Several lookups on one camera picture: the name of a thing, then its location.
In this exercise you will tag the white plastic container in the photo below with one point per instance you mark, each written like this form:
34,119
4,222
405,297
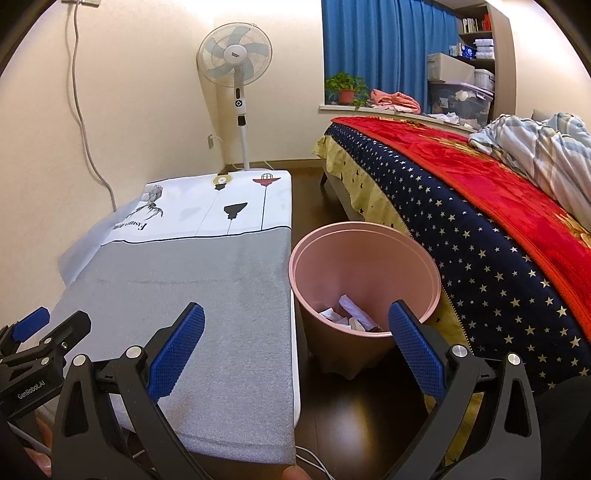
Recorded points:
485,81

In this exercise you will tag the blue curtain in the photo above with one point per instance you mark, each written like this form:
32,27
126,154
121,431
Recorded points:
383,46

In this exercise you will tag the white crumpled cloth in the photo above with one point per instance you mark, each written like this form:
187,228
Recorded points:
450,119

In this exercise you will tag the bed with star blanket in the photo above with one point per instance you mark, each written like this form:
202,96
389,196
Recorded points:
471,258

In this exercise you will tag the pink plastic bin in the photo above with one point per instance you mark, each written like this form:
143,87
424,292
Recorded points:
360,258

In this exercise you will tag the pink folded cloth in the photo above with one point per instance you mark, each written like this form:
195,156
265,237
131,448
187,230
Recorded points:
397,101

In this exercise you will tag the clear storage box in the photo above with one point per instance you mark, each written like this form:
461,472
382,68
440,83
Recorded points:
457,104

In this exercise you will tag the wall outlet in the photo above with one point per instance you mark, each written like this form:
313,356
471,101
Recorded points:
211,141

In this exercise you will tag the potted green plant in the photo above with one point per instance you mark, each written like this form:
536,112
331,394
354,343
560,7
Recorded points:
346,95

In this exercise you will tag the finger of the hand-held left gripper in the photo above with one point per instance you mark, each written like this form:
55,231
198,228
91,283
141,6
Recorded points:
69,330
30,323

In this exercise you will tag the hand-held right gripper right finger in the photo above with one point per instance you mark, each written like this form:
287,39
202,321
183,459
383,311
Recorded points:
415,350

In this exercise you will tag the white standing fan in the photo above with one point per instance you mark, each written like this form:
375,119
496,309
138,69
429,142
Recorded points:
235,53

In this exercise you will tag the red blanket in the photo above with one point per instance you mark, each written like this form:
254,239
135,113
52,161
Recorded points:
461,170

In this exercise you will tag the bookshelf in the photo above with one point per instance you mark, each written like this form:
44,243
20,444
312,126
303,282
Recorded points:
475,32

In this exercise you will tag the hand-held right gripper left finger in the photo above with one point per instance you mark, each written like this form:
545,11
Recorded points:
178,350

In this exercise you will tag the striped duvet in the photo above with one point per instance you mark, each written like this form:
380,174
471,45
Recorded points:
540,152

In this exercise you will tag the table with printed cloth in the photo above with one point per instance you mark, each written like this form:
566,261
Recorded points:
184,277

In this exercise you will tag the grey cardboard box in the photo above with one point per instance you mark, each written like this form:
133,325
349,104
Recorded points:
450,67

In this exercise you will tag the person's right hand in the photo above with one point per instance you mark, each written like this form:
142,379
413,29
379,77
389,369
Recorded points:
298,474

